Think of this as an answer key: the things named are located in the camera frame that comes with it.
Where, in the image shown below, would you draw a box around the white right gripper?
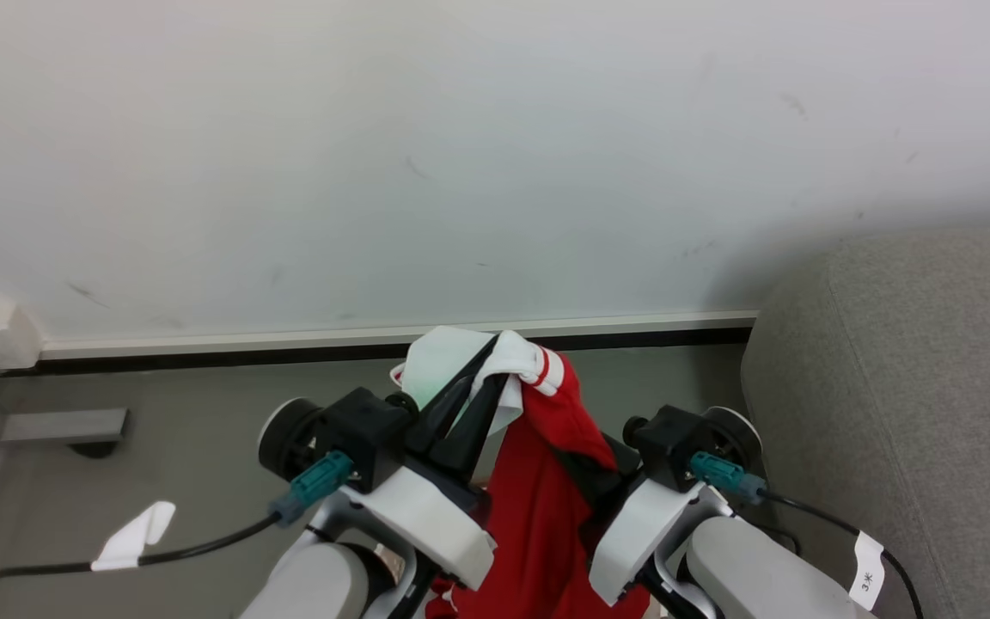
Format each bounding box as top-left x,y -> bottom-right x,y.
565,447 -> 734,608

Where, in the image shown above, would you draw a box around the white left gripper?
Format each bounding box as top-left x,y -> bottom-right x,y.
336,334 -> 510,592

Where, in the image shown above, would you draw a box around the red and white garment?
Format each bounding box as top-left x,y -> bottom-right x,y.
389,325 -> 652,619

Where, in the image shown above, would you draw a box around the grey fabric sofa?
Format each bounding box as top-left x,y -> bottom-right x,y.
740,225 -> 990,619

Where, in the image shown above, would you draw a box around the grey metal furniture foot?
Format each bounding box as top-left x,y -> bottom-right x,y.
0,351 -> 131,459

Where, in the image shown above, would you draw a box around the white wall baseboard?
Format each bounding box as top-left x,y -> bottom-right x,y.
38,310 -> 760,360

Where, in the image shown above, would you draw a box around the black cable with teal plug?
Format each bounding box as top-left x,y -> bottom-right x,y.
689,452 -> 926,619
0,450 -> 355,619

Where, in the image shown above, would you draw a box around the printed white cable tag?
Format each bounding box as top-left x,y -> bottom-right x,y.
848,530 -> 886,612

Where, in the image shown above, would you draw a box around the blank white cable tag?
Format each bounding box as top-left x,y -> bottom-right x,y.
90,501 -> 177,573

